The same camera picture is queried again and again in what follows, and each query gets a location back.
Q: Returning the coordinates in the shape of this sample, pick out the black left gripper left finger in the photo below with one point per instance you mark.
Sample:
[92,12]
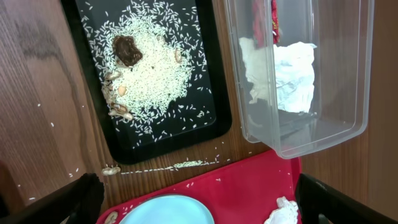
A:
[78,202]

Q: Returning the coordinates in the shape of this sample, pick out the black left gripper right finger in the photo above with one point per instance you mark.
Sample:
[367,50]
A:
[320,203]

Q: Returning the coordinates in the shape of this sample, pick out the large light blue plate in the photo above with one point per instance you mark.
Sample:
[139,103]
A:
[170,209]

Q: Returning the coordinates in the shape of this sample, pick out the white paper napkin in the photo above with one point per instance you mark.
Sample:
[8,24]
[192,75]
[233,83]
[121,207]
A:
[294,74]

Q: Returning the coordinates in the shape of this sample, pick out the brown food scraps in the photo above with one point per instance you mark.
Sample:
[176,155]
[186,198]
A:
[146,59]

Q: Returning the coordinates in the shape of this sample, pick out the red snack wrapper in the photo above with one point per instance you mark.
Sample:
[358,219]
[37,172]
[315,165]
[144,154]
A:
[258,24]

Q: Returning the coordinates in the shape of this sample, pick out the clear plastic waste bin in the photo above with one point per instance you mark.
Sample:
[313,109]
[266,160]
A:
[343,34]

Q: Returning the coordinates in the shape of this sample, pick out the black food waste tray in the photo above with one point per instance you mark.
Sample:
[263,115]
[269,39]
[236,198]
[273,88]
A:
[201,116]

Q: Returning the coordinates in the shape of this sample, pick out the peanut shell on tray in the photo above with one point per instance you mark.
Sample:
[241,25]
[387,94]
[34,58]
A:
[111,218]

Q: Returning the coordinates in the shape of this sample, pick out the crumpled white tissue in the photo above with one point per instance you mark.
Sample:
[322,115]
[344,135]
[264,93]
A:
[287,212]

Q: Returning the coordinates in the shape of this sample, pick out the peanut shell on table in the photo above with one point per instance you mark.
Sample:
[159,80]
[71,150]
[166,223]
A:
[111,170]

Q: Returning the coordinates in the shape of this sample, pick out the red serving tray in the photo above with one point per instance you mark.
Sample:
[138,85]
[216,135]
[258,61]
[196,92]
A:
[242,192]

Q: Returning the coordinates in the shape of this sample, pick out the spilled rice line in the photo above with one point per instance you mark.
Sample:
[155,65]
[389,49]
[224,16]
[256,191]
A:
[177,166]

